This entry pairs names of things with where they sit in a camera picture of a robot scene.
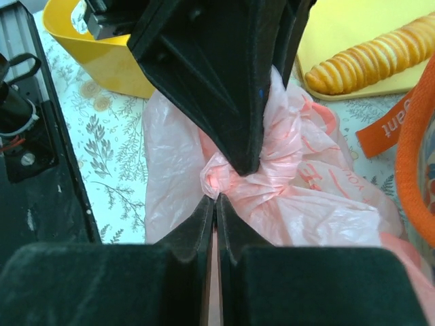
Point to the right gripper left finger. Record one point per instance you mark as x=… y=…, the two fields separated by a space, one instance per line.
x=165 y=283

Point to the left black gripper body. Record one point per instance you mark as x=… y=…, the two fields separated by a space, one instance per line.
x=112 y=18

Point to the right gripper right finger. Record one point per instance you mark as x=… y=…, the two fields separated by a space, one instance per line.
x=261 y=284

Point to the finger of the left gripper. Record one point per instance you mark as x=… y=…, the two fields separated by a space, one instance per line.
x=213 y=60
x=292 y=23

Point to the pink plastic grocery bag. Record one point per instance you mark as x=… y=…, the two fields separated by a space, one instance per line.
x=305 y=192

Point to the beige paper grocery bag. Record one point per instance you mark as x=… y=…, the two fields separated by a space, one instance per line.
x=410 y=126

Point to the yellow flat tray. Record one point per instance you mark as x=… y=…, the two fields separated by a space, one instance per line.
x=334 y=26

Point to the yellow deep bin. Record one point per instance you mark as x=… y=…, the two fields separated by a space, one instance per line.
x=108 y=61

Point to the row of round crackers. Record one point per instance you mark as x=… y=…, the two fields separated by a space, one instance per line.
x=372 y=61

